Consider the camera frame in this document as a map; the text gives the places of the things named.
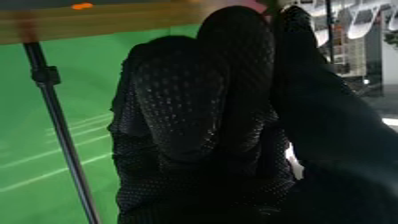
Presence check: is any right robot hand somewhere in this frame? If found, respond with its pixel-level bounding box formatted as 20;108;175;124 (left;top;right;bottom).
106;4;398;224

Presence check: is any black backdrop stand pole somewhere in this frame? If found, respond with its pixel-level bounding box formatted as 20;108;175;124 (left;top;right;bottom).
22;41;104;224

